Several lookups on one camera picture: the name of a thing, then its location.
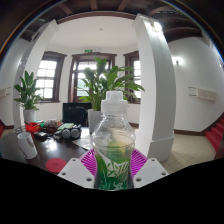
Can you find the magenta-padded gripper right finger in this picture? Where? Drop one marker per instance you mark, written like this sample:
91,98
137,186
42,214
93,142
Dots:
150,171

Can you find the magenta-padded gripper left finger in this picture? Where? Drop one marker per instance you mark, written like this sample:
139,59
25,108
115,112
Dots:
77,172

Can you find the clear green-labelled drink bottle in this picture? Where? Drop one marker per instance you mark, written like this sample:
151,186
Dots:
114,146

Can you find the flat round red coaster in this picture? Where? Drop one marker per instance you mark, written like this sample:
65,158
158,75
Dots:
55,164

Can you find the green flat box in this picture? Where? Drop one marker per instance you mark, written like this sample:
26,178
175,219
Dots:
65,126

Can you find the black small device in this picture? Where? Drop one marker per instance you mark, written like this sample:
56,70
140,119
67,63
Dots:
40,135

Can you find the white mug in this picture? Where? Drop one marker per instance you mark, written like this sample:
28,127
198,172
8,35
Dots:
27,144

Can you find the black chair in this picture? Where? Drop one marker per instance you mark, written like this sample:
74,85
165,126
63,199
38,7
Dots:
76,113

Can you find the red carpeted stairs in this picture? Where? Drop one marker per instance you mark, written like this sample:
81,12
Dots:
216,131

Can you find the large potted green plant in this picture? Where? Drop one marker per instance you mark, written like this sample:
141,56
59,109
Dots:
104,87

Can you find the small potted green plant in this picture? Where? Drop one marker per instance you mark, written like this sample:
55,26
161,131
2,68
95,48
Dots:
28,96

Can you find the green exit sign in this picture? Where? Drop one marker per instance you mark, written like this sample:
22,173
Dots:
88,51

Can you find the white wall lamp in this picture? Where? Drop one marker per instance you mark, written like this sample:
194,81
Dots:
176,61

